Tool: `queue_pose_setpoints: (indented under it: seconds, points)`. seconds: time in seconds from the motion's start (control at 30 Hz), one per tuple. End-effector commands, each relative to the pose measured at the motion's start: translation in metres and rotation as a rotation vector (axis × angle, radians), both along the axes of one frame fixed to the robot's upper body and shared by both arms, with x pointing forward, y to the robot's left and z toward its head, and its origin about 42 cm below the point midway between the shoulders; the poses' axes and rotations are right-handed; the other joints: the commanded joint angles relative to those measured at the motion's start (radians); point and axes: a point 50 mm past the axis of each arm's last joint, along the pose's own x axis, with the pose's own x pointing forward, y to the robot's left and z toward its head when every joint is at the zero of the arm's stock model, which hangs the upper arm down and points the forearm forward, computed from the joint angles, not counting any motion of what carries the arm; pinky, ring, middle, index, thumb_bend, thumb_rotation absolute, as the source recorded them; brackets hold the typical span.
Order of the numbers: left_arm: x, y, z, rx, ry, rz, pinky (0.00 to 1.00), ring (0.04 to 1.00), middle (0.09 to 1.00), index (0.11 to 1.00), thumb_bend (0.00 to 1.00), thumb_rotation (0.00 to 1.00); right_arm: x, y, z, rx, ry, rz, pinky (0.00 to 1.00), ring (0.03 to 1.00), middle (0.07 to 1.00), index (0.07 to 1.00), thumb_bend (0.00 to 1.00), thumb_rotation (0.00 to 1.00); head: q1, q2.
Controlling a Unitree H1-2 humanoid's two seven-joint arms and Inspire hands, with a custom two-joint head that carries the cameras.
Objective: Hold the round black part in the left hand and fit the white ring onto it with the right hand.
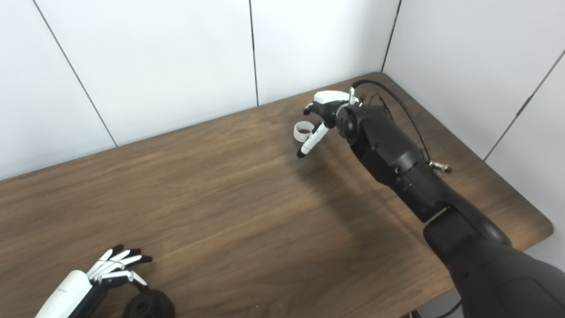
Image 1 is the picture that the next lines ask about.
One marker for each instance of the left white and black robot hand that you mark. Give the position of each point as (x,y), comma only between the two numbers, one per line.
(66,296)

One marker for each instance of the round black part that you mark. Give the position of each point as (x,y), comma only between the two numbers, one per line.
(150,307)

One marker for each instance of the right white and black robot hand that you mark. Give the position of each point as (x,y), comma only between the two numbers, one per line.
(331,97)

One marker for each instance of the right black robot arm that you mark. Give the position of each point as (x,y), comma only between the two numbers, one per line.
(397,154)

